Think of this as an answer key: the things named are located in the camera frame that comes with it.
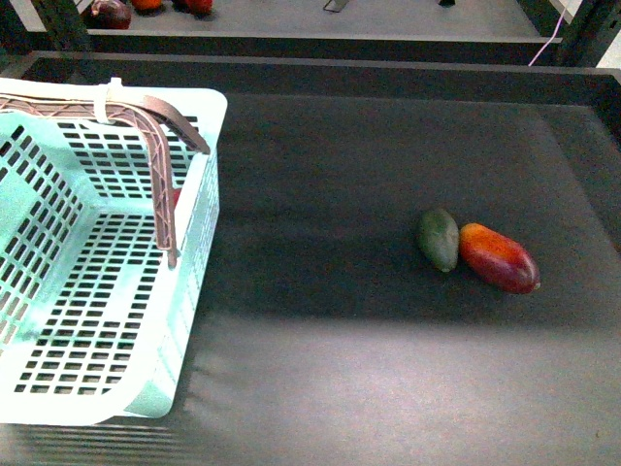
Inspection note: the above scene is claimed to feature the red yellow apple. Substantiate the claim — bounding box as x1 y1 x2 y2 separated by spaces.
173 188 181 208

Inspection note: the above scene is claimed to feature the brown basket handle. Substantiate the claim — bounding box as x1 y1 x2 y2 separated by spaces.
1 94 211 269

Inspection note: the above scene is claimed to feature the light green plastic basket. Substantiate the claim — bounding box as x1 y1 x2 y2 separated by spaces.
1 79 227 425

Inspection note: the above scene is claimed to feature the dark red apple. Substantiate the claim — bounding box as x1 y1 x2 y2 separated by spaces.
90 0 132 30

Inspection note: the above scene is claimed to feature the green avocado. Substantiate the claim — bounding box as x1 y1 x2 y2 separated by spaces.
417 209 459 273

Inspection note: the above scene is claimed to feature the red orange mango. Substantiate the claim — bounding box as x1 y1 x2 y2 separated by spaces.
459 223 540 294

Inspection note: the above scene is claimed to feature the white zip tie right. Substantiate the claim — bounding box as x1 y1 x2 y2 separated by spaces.
92 77 122 124

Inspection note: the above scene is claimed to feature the orange fruit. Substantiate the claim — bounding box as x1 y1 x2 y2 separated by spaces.
131 0 162 12

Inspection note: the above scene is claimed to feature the pink cable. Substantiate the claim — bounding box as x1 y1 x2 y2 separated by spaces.
526 0 576 68

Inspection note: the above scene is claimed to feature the black metal upright post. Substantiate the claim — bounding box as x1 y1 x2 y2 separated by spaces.
35 0 91 52

